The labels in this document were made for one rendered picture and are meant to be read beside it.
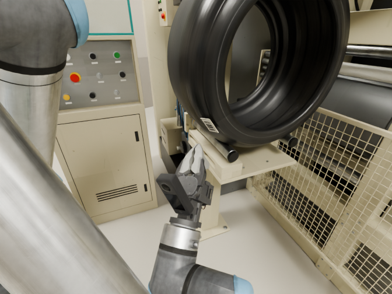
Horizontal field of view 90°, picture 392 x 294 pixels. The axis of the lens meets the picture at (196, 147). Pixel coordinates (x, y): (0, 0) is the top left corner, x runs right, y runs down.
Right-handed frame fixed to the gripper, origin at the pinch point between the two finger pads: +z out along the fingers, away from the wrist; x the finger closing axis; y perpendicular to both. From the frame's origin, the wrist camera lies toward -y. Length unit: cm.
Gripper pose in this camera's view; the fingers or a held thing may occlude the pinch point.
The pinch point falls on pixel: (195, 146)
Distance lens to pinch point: 53.7
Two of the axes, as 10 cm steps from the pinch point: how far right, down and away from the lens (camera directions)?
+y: 5.4, 4.3, 7.2
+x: 8.2, -0.6, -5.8
